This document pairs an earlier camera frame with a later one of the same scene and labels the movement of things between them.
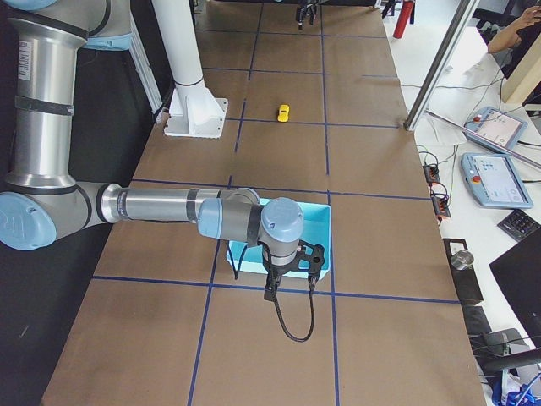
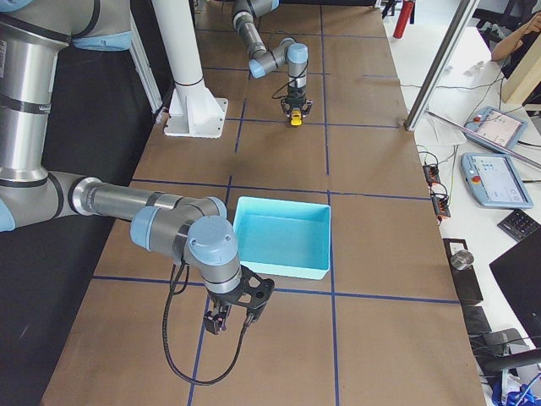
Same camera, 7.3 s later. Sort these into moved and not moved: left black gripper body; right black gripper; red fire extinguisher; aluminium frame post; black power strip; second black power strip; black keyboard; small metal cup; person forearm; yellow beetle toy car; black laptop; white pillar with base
Moved: left black gripper body; yellow beetle toy car; person forearm; right black gripper
Not moved: white pillar with base; black laptop; black keyboard; black power strip; aluminium frame post; small metal cup; red fire extinguisher; second black power strip
